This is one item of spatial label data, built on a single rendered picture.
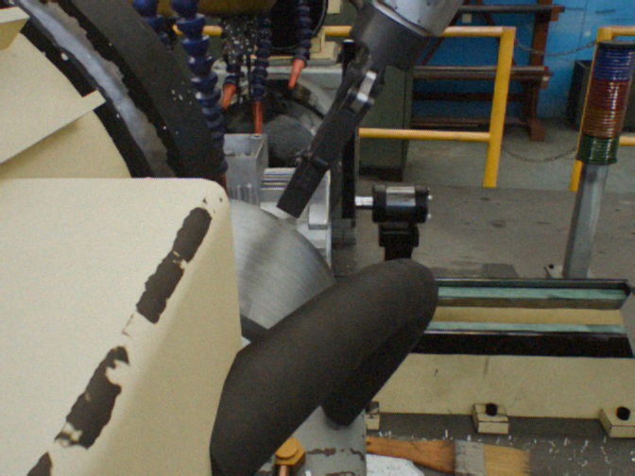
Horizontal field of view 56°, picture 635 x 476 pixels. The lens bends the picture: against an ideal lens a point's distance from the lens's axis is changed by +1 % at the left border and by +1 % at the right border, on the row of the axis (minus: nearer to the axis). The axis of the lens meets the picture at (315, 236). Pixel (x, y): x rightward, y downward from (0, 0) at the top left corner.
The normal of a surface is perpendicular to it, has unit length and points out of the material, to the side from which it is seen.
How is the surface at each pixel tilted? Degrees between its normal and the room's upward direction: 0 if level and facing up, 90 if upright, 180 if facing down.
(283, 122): 90
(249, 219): 24
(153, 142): 90
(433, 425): 0
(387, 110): 90
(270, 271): 36
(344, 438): 0
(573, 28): 90
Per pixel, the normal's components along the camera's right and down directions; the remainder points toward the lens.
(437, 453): -0.02, -0.90
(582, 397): -0.05, 0.43
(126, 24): 0.75, -0.58
